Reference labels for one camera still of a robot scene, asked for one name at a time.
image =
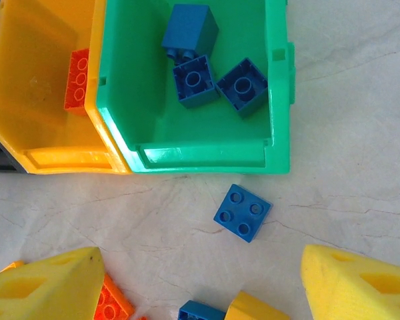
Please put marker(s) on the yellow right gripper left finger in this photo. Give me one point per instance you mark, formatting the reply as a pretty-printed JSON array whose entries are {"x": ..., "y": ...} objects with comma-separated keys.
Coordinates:
[{"x": 43, "y": 290}]

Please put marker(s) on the orange flat long lego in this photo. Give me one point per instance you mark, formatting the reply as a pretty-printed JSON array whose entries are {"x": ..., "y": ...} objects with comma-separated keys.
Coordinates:
[{"x": 113, "y": 303}]

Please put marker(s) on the yellow square lego brick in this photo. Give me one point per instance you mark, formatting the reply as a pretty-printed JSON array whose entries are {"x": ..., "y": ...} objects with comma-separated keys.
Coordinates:
[{"x": 253, "y": 308}]

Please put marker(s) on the blue square lego brick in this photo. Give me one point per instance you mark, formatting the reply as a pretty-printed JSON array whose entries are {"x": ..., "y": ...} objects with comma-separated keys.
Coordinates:
[
  {"x": 195, "y": 80},
  {"x": 243, "y": 86},
  {"x": 190, "y": 30},
  {"x": 200, "y": 311}
]

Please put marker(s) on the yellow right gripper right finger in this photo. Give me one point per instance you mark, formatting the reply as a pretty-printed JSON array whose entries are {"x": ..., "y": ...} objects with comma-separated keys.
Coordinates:
[{"x": 356, "y": 286}]

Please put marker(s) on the yellow small lego brick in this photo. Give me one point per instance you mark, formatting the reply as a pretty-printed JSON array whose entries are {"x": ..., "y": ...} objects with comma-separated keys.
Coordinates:
[{"x": 13, "y": 265}]

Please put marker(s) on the green plastic bin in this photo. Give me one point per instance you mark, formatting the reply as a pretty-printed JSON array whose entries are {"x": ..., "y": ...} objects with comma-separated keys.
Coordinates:
[{"x": 136, "y": 83}]

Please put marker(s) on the blue square lego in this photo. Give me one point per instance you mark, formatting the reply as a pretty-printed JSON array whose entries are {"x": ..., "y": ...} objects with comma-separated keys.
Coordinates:
[{"x": 241, "y": 213}]

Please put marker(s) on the yellow plastic bin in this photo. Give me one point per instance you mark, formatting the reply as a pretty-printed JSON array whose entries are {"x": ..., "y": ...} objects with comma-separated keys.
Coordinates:
[{"x": 30, "y": 66}]

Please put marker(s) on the orange long lego brick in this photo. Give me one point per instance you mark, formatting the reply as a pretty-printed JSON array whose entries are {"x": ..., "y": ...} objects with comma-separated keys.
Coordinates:
[{"x": 76, "y": 83}]

